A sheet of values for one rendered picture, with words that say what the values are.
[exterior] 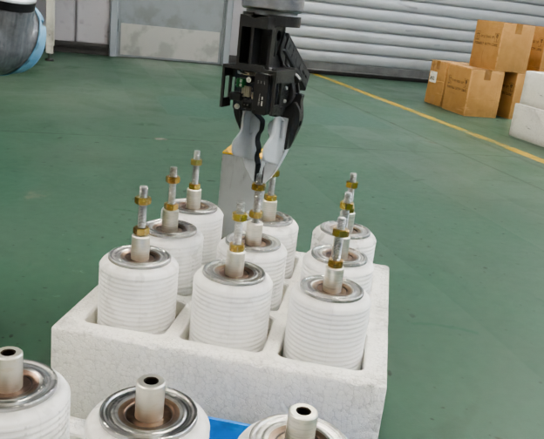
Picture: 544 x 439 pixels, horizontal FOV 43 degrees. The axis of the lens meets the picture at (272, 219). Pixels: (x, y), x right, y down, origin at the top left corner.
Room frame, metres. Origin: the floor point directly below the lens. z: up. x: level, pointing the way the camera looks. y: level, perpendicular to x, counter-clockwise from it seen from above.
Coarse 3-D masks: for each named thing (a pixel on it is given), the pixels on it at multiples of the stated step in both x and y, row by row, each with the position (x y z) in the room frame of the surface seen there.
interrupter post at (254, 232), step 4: (248, 220) 0.89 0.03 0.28; (248, 224) 0.88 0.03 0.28; (252, 224) 0.88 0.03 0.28; (256, 224) 0.88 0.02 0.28; (260, 224) 0.88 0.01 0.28; (248, 228) 0.88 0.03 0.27; (252, 228) 0.88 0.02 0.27; (256, 228) 0.88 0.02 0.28; (260, 228) 0.88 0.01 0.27; (248, 232) 0.88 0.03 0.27; (252, 232) 0.88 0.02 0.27; (256, 232) 0.88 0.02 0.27; (260, 232) 0.88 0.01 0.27; (248, 236) 0.88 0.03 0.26; (252, 236) 0.88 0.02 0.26; (256, 236) 0.88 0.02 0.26; (260, 236) 0.88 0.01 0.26; (248, 240) 0.88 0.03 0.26; (252, 240) 0.88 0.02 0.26; (256, 240) 0.88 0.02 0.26; (260, 240) 0.88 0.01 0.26; (248, 244) 0.88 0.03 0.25; (252, 244) 0.88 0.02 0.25; (256, 244) 0.88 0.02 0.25; (260, 244) 0.89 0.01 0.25
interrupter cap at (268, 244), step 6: (228, 234) 0.90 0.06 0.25; (264, 234) 0.92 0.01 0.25; (228, 240) 0.88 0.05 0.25; (264, 240) 0.90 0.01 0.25; (270, 240) 0.90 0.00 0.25; (276, 240) 0.90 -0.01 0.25; (246, 246) 0.87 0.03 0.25; (252, 246) 0.88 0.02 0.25; (258, 246) 0.88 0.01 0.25; (264, 246) 0.88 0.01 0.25; (270, 246) 0.88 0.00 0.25; (276, 246) 0.88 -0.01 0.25; (252, 252) 0.85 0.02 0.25; (258, 252) 0.85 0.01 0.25; (264, 252) 0.86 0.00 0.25; (270, 252) 0.86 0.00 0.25
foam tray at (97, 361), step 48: (96, 288) 0.84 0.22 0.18; (288, 288) 0.91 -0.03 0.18; (384, 288) 0.95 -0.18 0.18; (96, 336) 0.72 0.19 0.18; (144, 336) 0.72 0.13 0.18; (384, 336) 0.79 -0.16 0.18; (96, 384) 0.71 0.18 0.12; (192, 384) 0.70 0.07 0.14; (240, 384) 0.69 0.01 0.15; (288, 384) 0.68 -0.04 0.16; (336, 384) 0.68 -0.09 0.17; (384, 384) 0.68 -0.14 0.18
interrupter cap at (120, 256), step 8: (120, 248) 0.81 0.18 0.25; (128, 248) 0.81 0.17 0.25; (152, 248) 0.82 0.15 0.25; (160, 248) 0.82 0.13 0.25; (112, 256) 0.78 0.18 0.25; (120, 256) 0.78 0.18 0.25; (128, 256) 0.79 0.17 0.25; (152, 256) 0.80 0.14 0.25; (160, 256) 0.79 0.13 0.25; (168, 256) 0.79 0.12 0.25; (120, 264) 0.75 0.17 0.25; (128, 264) 0.76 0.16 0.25; (136, 264) 0.76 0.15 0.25; (144, 264) 0.76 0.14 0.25; (152, 264) 0.77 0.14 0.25; (160, 264) 0.77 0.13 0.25
